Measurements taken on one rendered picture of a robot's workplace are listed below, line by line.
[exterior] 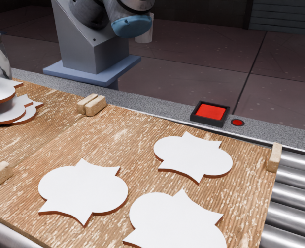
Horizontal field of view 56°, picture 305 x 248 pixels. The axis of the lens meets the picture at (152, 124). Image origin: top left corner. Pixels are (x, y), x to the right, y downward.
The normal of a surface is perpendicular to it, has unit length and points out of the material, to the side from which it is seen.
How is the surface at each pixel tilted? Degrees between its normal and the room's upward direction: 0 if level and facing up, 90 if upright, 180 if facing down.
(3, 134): 0
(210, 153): 0
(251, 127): 0
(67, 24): 90
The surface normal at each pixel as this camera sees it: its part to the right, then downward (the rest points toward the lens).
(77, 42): -0.47, 0.48
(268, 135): 0.00, -0.84
